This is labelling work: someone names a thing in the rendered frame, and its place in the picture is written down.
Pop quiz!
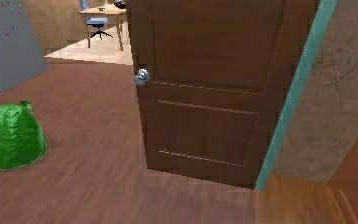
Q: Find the silver round door knob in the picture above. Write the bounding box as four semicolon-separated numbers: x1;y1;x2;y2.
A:
134;68;151;87

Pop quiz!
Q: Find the brown wooden room door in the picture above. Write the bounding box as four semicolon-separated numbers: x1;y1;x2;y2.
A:
125;0;321;190

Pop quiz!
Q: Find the blue office chair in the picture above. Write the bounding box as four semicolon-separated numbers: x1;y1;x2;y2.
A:
79;0;114;41

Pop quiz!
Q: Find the light wooden desk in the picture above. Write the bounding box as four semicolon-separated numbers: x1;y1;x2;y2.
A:
78;3;127;52

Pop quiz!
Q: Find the green garbage bag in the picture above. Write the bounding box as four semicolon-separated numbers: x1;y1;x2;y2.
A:
0;100;48;170

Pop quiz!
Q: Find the grey fridge with magnets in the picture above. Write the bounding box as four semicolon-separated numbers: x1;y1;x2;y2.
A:
0;0;49;92

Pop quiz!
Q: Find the teal door frame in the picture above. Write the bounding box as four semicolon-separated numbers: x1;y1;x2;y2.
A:
254;0;339;192

